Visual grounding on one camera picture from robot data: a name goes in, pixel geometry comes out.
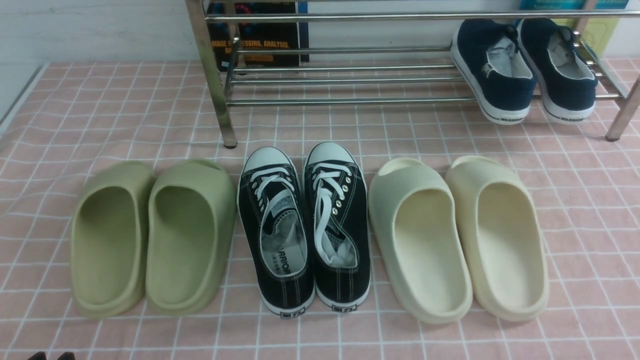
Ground navy slip-on shoe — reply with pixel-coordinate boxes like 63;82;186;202
516;18;599;124
450;18;537;125

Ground steel shoe rack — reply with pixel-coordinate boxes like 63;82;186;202
184;0;640;149

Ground right black canvas sneaker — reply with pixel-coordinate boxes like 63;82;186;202
302;141;371;313

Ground black canvas sneaker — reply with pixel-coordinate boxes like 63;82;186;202
302;141;371;313
237;146;315;319

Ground left black canvas sneaker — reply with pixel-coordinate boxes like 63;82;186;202
237;146;315;319

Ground left cream slipper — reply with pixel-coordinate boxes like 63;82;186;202
368;158;473;324

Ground cream slipper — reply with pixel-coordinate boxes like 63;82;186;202
368;158;473;324
445;155;550;322

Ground right olive green slipper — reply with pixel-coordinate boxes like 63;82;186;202
146;158;236;316

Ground olive green slipper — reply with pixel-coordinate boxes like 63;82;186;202
70;161;155;319
146;158;236;316

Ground black image processing book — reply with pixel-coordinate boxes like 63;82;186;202
208;2;310;72

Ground right cream slipper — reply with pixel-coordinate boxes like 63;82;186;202
445;155;550;322

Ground left olive green slipper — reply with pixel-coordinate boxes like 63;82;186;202
70;161;155;319

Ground pink checkered tablecloth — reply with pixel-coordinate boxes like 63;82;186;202
0;62;639;360

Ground teal and yellow book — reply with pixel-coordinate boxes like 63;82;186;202
519;0;628;56

